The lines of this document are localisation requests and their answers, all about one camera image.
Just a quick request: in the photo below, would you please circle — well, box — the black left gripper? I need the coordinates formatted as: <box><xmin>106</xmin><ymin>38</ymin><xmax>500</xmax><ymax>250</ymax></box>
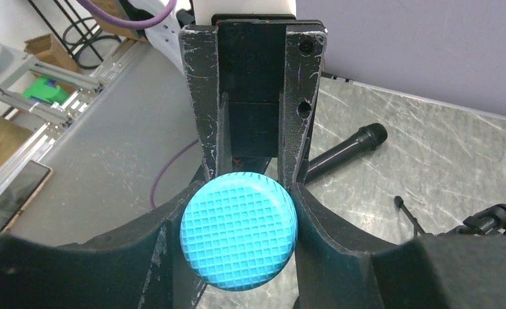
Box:
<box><xmin>178</xmin><ymin>14</ymin><xmax>327</xmax><ymax>190</ymax></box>

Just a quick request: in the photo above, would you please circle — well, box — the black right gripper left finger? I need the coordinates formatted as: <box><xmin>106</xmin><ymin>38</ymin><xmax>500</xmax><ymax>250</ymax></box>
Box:
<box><xmin>0</xmin><ymin>181</ymin><xmax>206</xmax><ymax>308</ymax></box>

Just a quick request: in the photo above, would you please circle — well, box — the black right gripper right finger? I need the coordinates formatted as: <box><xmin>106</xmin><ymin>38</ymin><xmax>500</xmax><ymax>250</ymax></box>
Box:
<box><xmin>291</xmin><ymin>183</ymin><xmax>506</xmax><ymax>308</ymax></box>

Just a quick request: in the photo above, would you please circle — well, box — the blue toy microphone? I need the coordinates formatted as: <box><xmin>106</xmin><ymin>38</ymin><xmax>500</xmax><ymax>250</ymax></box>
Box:
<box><xmin>180</xmin><ymin>172</ymin><xmax>298</xmax><ymax>292</ymax></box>

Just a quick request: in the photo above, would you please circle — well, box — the black tripod shock-mount stand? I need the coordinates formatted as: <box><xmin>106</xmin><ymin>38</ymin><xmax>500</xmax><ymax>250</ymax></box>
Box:
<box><xmin>393</xmin><ymin>195</ymin><xmax>506</xmax><ymax>239</ymax></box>

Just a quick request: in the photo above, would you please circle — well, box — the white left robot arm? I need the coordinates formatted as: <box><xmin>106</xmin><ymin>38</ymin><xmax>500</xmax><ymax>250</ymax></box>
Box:
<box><xmin>178</xmin><ymin>1</ymin><xmax>327</xmax><ymax>189</ymax></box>

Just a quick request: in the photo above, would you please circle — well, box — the black microphone orange end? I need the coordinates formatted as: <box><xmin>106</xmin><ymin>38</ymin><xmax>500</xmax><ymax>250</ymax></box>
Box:
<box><xmin>304</xmin><ymin>123</ymin><xmax>388</xmax><ymax>184</ymax></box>

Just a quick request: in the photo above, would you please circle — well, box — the smartphone on bench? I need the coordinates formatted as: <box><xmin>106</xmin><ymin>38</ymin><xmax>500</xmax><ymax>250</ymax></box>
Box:
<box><xmin>0</xmin><ymin>160</ymin><xmax>53</xmax><ymax>232</ymax></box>

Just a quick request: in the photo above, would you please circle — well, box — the cardboard box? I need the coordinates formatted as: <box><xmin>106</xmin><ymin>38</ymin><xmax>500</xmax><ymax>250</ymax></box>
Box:
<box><xmin>24</xmin><ymin>33</ymin><xmax>82</xmax><ymax>73</ymax></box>

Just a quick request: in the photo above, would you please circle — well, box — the green plastic part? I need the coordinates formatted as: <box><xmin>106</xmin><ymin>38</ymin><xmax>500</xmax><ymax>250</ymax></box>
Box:
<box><xmin>22</xmin><ymin>77</ymin><xmax>70</xmax><ymax>105</ymax></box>

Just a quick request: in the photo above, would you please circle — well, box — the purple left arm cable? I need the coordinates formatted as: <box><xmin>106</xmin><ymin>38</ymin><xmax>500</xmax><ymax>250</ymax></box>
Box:
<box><xmin>78</xmin><ymin>0</ymin><xmax>200</xmax><ymax>210</ymax></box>

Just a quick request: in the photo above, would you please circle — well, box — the aluminium frame rail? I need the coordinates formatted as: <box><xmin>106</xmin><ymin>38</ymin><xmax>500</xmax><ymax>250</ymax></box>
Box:
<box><xmin>0</xmin><ymin>44</ymin><xmax>104</xmax><ymax>128</ymax></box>

